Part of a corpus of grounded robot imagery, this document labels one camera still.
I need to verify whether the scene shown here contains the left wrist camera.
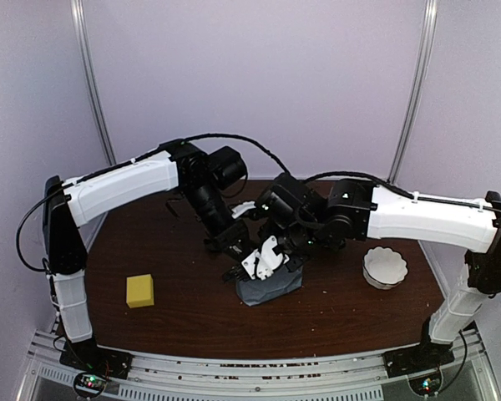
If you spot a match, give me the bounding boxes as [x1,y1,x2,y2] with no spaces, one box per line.
[231,200,256,219]

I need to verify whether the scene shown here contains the white scalloped bowl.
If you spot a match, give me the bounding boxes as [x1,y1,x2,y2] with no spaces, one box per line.
[362,246,408,290]

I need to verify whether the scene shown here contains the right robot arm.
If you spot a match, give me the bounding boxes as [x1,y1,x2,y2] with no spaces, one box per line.
[244,171,501,369]

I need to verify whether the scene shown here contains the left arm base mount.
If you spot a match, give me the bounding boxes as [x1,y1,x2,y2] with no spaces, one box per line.
[59,337,133,379]

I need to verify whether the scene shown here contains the grey drawstring pouch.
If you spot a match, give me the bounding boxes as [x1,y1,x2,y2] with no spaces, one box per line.
[235,267,303,307]

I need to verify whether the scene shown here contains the yellow sponge block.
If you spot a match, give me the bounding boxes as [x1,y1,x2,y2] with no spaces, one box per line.
[126,274,154,308]

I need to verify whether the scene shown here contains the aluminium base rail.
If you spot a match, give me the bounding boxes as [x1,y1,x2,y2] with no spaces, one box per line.
[18,327,500,401]

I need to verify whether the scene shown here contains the aluminium corner post right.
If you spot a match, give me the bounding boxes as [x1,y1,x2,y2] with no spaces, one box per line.
[387,0,438,184]

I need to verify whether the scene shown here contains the aluminium corner post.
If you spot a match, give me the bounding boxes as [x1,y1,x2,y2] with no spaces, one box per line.
[70,0,116,165]
[387,0,438,184]

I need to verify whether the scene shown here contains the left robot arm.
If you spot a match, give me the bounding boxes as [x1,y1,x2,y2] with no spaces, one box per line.
[15,133,289,371]

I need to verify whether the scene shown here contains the aluminium corner post left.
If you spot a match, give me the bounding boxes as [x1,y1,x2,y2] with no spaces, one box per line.
[70,0,116,165]

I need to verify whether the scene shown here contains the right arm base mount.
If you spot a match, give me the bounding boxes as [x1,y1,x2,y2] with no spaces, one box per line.
[382,336,454,378]

